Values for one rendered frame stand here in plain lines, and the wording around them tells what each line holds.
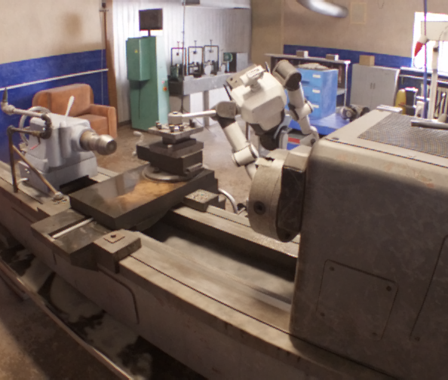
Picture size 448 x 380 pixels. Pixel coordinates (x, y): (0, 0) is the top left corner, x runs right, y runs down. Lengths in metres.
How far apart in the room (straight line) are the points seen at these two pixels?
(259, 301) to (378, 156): 0.56
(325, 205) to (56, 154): 1.29
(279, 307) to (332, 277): 0.29
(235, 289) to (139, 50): 4.75
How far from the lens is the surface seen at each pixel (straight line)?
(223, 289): 1.11
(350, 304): 0.83
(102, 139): 1.57
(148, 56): 5.67
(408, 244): 0.72
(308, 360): 0.94
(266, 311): 1.05
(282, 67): 2.15
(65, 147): 1.73
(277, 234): 1.00
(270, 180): 0.96
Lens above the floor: 1.53
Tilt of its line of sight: 24 degrees down
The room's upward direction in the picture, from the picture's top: straight up
